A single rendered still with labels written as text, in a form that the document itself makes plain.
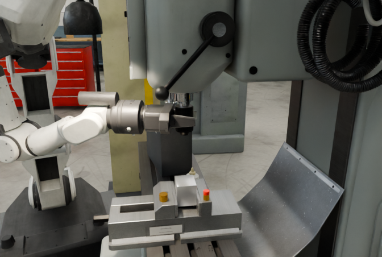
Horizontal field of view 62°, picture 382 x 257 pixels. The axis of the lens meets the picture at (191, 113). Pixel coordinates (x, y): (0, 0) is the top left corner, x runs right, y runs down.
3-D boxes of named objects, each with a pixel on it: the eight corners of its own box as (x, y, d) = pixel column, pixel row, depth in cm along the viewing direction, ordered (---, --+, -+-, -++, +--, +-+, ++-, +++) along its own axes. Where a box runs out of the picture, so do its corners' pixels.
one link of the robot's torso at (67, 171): (32, 193, 163) (28, 170, 159) (74, 185, 171) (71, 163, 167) (30, 216, 145) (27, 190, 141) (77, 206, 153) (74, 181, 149)
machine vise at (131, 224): (108, 251, 80) (104, 213, 77) (113, 215, 94) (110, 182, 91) (243, 237, 85) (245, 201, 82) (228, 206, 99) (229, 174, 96)
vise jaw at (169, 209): (154, 220, 81) (154, 206, 80) (153, 194, 93) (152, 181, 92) (178, 218, 82) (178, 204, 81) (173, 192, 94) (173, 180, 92)
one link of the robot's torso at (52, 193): (31, 196, 158) (14, 115, 132) (74, 187, 165) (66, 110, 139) (32, 221, 146) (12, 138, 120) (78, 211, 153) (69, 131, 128)
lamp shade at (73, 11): (58, 33, 63) (54, 0, 62) (92, 32, 68) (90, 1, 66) (73, 35, 58) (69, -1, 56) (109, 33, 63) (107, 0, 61)
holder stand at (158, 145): (161, 177, 117) (160, 125, 111) (146, 154, 136) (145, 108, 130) (192, 171, 121) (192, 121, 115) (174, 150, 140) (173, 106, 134)
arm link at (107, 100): (124, 140, 81) (80, 139, 82) (133, 119, 90) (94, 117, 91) (118, 101, 76) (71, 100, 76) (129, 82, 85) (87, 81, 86)
